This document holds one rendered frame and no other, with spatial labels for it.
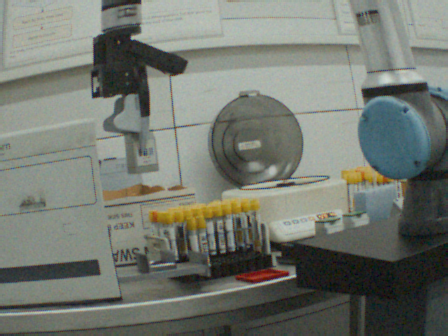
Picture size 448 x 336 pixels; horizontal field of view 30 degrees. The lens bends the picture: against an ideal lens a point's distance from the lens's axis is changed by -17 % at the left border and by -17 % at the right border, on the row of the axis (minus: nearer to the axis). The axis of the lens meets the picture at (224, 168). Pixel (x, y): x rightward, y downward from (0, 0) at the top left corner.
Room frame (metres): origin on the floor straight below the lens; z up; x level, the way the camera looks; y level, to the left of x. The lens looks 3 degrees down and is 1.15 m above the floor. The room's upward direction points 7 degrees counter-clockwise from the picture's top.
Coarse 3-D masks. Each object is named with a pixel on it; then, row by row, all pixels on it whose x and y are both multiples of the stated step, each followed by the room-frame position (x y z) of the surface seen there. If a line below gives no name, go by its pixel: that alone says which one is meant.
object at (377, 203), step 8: (360, 192) 1.80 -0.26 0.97; (368, 192) 1.79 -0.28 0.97; (376, 192) 1.80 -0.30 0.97; (384, 192) 1.82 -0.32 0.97; (392, 192) 1.83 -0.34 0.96; (360, 200) 1.80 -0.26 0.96; (368, 200) 1.79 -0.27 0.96; (376, 200) 1.80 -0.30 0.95; (384, 200) 1.82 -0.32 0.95; (392, 200) 1.83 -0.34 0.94; (360, 208) 1.80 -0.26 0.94; (368, 208) 1.79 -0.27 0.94; (376, 208) 1.80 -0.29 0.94; (384, 208) 1.82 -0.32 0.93; (368, 216) 1.79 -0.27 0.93; (376, 216) 1.80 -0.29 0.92; (384, 216) 1.82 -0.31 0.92
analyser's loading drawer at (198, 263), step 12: (168, 252) 1.53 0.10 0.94; (192, 252) 1.58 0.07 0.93; (144, 264) 1.51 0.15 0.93; (156, 264) 1.56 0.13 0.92; (168, 264) 1.51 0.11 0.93; (180, 264) 1.57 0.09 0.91; (192, 264) 1.56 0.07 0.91; (204, 264) 1.54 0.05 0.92; (120, 276) 1.47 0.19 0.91; (132, 276) 1.48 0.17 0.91; (144, 276) 1.49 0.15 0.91; (156, 276) 1.50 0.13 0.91; (168, 276) 1.51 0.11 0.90
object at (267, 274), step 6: (264, 270) 1.60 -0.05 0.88; (270, 270) 1.60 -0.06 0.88; (276, 270) 1.59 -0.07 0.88; (282, 270) 1.57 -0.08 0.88; (240, 276) 1.57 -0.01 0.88; (246, 276) 1.59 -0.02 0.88; (252, 276) 1.59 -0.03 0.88; (258, 276) 1.58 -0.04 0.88; (264, 276) 1.53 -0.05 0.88; (270, 276) 1.54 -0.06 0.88; (276, 276) 1.54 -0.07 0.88; (282, 276) 1.55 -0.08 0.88; (252, 282) 1.53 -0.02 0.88
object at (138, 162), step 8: (128, 136) 1.52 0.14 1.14; (136, 136) 1.51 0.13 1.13; (152, 136) 1.52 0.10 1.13; (128, 144) 1.53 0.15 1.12; (136, 144) 1.50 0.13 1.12; (152, 144) 1.52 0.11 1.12; (128, 152) 1.53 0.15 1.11; (136, 152) 1.50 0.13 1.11; (144, 152) 1.51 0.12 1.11; (152, 152) 1.52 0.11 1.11; (128, 160) 1.53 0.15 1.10; (136, 160) 1.50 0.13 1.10; (144, 160) 1.51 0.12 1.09; (152, 160) 1.51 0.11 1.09; (128, 168) 1.54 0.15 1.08; (136, 168) 1.50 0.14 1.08; (144, 168) 1.51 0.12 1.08; (152, 168) 1.51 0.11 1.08
